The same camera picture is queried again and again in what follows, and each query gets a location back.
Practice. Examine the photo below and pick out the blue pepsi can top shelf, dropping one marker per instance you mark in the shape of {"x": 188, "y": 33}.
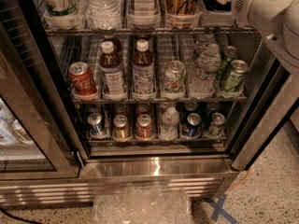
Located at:
{"x": 214, "y": 5}

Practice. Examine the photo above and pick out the blue pepsi can shelf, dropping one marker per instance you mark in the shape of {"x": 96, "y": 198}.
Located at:
{"x": 191, "y": 125}
{"x": 214, "y": 5}

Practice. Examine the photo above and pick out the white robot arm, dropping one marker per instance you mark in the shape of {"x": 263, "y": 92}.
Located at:
{"x": 286, "y": 51}

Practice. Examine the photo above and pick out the rear water bottle middle shelf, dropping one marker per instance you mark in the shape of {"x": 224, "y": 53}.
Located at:
{"x": 202, "y": 43}

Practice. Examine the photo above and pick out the rear green can middle shelf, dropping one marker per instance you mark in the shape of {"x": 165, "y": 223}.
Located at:
{"x": 229, "y": 53}

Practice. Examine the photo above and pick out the front green can middle shelf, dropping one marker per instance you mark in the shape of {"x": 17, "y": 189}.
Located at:
{"x": 234, "y": 76}

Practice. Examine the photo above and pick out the front water bottle middle shelf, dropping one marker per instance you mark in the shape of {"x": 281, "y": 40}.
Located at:
{"x": 205, "y": 68}

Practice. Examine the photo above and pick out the white labelled bottle top shelf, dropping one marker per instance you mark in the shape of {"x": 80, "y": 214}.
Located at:
{"x": 143, "y": 12}

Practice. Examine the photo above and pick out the right fridge door edge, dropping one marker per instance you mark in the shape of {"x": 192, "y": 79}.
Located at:
{"x": 274, "y": 114}

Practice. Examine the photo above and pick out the white green can middle shelf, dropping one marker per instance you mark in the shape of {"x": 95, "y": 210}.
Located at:
{"x": 173, "y": 79}

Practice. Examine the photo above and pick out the clear water bottle top shelf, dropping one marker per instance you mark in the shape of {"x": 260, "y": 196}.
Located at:
{"x": 103, "y": 14}

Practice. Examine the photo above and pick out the green can bottom shelf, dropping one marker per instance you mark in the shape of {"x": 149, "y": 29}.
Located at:
{"x": 215, "y": 125}

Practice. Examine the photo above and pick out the blue pepsi can bottom shelf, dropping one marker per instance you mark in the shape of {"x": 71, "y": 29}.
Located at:
{"x": 191, "y": 125}

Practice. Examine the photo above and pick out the water bottle bottom shelf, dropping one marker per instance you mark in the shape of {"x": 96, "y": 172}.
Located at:
{"x": 169, "y": 124}

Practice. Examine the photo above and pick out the stainless steel fridge body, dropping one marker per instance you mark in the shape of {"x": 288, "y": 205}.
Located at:
{"x": 200, "y": 165}

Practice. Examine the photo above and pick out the red can bottom shelf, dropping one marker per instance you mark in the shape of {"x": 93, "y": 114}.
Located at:
{"x": 144, "y": 126}

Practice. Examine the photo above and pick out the white green can top left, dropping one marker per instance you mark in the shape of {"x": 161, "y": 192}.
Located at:
{"x": 62, "y": 13}

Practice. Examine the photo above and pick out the red coca-cola can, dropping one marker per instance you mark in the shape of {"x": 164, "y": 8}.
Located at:
{"x": 83, "y": 83}

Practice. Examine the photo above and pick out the gold can bottom shelf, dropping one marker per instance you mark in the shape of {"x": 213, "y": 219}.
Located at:
{"x": 121, "y": 130}

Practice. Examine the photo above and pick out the blue silver can bottom left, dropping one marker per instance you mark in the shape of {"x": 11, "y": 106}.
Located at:
{"x": 97, "y": 124}

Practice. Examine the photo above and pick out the left glass fridge door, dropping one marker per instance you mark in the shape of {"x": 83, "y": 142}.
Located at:
{"x": 33, "y": 92}

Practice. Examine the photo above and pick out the front middle iced tea bottle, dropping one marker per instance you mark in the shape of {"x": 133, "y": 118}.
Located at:
{"x": 143, "y": 71}

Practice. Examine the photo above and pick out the iced tea bottle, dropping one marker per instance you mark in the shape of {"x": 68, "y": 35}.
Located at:
{"x": 116, "y": 42}
{"x": 143, "y": 71}
{"x": 112, "y": 71}

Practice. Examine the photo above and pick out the rear left iced tea bottle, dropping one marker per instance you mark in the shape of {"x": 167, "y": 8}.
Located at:
{"x": 116, "y": 42}

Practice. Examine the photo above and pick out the front left iced tea bottle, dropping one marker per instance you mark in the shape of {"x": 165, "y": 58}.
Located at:
{"x": 112, "y": 71}

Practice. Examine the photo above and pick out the blue tape cross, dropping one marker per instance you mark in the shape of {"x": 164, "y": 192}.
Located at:
{"x": 218, "y": 210}

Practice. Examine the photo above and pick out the clear plastic bag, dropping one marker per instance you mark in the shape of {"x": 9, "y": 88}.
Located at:
{"x": 143, "y": 205}

